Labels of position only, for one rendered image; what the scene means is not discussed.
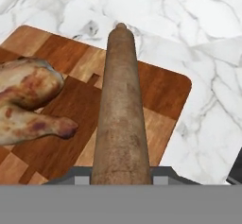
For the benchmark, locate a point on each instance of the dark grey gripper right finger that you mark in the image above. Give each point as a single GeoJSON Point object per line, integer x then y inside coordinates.
{"type": "Point", "coordinates": [170, 175]}

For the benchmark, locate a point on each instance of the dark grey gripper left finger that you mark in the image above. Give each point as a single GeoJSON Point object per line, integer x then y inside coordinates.
{"type": "Point", "coordinates": [70, 175]}

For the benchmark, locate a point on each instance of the brown wooden rolling pin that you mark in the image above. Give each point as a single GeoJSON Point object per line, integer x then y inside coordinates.
{"type": "Point", "coordinates": [121, 114]}

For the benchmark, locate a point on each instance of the wooden patchwork cutting board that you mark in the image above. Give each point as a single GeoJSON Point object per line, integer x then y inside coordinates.
{"type": "Point", "coordinates": [78, 108]}

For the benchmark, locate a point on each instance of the raw meat piece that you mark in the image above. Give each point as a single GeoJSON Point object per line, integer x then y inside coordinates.
{"type": "Point", "coordinates": [26, 100]}

